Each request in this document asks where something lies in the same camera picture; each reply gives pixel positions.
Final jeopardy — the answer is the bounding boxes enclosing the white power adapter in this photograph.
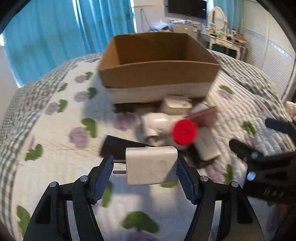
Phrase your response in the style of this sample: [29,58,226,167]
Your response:
[113,146,178,186]

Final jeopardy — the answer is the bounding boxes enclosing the pink card case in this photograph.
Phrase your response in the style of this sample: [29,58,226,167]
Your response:
[186,107,218,128]

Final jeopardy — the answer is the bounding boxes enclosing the white bottle red cap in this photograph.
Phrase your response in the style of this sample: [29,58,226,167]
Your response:
[141,113,199,147]

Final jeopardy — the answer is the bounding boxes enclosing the black wall television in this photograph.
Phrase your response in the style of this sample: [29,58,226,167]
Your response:
[168,0,207,20]

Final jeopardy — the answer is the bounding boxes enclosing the grey mini fridge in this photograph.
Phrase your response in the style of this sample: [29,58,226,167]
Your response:
[173,24,200,41]

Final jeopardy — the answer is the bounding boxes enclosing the white sliding wardrobe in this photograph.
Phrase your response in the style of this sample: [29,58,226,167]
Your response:
[242,1,295,101]

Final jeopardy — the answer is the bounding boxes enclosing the white dressing table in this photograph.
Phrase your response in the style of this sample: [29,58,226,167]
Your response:
[200,33,246,61]

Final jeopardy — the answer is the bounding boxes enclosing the cardboard box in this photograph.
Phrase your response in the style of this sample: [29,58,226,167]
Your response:
[98,32,221,104]

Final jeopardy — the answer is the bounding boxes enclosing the blue curtain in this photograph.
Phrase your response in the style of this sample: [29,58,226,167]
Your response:
[2,1,134,86]

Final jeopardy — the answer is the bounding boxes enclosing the white rectangular box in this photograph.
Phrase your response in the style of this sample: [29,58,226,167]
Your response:
[159,95,192,115]

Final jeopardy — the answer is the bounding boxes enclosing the white oval vanity mirror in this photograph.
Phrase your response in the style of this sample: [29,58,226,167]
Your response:
[208,6,226,31]

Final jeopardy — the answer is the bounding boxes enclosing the black remote control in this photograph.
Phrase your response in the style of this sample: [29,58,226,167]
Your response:
[99,135,153,160]

